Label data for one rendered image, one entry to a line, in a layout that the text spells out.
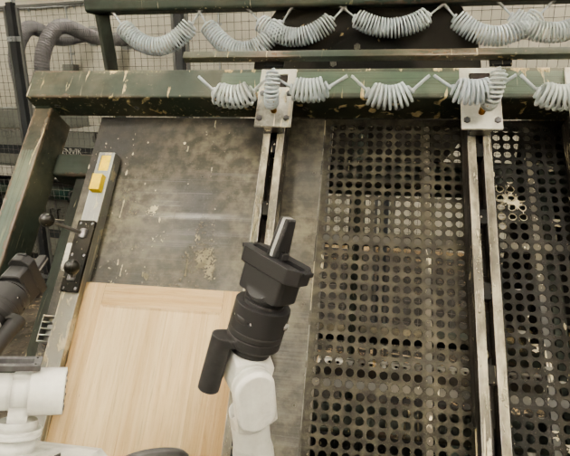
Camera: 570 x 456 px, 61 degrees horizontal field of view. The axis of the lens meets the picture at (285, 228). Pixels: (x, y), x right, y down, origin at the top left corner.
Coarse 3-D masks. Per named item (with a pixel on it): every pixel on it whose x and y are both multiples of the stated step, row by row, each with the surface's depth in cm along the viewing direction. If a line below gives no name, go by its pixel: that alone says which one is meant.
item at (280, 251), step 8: (288, 224) 71; (280, 232) 72; (288, 232) 72; (280, 240) 72; (288, 240) 73; (280, 248) 72; (288, 248) 74; (272, 256) 72; (280, 256) 72; (288, 256) 73
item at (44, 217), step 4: (40, 216) 123; (44, 216) 123; (48, 216) 123; (52, 216) 124; (40, 220) 123; (44, 220) 123; (48, 220) 123; (52, 220) 124; (44, 224) 123; (48, 224) 123; (52, 224) 125; (56, 224) 126; (60, 224) 127; (64, 224) 128; (64, 228) 128; (68, 228) 128; (72, 228) 129; (84, 228) 132; (76, 232) 130; (80, 232) 131; (84, 232) 131; (80, 236) 131; (84, 236) 131
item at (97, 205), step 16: (112, 160) 141; (112, 176) 141; (112, 192) 141; (96, 208) 136; (96, 224) 134; (96, 240) 134; (96, 256) 134; (80, 288) 127; (64, 304) 126; (80, 304) 127; (64, 320) 124; (64, 336) 123; (48, 352) 121; (64, 352) 122; (48, 416) 116
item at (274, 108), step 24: (264, 72) 137; (288, 72) 136; (264, 96) 124; (288, 96) 133; (264, 120) 131; (288, 120) 130; (264, 144) 133; (264, 168) 130; (264, 192) 129; (264, 216) 126; (264, 240) 122
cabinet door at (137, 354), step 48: (96, 288) 129; (144, 288) 127; (96, 336) 124; (144, 336) 122; (192, 336) 121; (96, 384) 119; (144, 384) 118; (192, 384) 116; (48, 432) 116; (96, 432) 115; (144, 432) 114; (192, 432) 112
